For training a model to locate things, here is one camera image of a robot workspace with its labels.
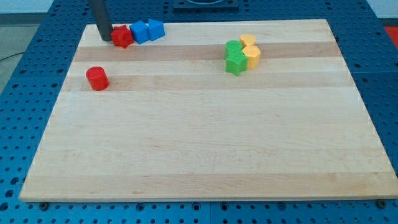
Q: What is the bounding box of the blue triangle block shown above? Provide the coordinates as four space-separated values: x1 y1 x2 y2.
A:
148 19 165 41

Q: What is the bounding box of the blue cube block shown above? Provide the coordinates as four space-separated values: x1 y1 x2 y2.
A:
129 21 150 44

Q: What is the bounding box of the light wooden board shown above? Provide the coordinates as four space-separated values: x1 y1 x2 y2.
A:
19 19 397 202

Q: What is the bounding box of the green star block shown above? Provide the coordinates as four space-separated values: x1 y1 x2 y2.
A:
225 50 248 76

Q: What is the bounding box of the green cylinder block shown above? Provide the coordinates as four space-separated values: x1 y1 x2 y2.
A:
224 40 243 59

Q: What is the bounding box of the yellow hexagon block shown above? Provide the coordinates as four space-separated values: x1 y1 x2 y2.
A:
243 45 261 68

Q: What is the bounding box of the yellow cylinder block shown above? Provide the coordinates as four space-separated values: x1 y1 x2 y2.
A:
239 34 256 48

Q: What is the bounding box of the red star block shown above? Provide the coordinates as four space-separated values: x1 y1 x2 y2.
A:
111 25 134 49

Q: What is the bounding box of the red cylinder block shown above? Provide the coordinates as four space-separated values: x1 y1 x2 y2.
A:
86 67 109 91

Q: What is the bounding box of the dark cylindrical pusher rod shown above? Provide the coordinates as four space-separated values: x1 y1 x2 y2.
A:
88 0 113 42

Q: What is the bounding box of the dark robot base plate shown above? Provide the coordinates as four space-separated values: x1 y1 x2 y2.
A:
172 0 239 12

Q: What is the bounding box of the black cable on floor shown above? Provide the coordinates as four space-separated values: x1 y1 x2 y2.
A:
0 52 24 62

